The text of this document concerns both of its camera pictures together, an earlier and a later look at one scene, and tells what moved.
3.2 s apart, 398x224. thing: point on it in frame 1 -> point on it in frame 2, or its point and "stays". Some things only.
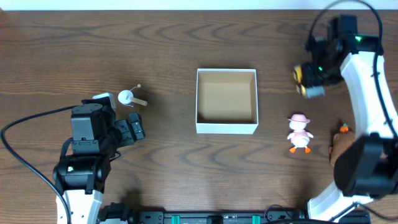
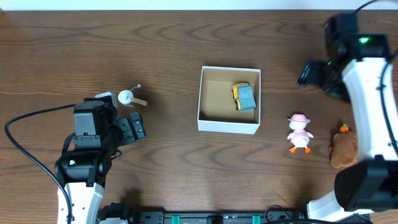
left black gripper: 131,130 stays
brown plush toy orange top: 341,140 stays
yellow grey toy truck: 311,91 -> 244,98
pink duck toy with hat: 300,137 stays
